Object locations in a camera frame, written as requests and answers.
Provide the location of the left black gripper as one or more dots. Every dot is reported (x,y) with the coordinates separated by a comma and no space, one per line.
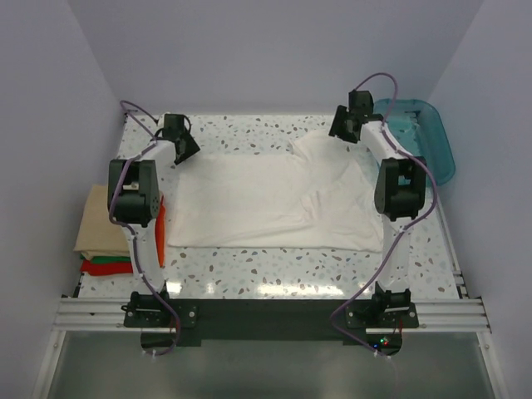
(192,147)

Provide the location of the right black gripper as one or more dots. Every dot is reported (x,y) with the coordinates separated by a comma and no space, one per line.
(336,129)

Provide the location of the white t shirt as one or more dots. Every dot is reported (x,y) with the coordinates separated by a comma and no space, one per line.
(317,195)

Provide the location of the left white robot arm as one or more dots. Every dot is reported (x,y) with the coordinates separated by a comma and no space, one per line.
(134,198)

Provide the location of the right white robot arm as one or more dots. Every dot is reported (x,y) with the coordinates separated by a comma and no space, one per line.
(400,189)

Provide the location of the teal plastic bin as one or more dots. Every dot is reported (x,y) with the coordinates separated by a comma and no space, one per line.
(416,125)

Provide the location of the folded orange t shirt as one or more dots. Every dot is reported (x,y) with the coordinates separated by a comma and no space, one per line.
(160,233)

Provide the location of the folded beige t shirt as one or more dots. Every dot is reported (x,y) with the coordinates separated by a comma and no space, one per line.
(97,236)

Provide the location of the folded green t shirt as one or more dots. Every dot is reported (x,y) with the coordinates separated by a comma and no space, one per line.
(109,259)

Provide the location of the folded red t shirt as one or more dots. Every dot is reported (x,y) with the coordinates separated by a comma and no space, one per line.
(108,269)

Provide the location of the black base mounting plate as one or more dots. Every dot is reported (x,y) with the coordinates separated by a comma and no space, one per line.
(190,322)

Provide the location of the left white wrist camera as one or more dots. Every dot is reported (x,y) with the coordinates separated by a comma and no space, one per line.
(160,118)

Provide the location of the aluminium frame rail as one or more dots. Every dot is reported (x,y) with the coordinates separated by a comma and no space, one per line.
(434,316)

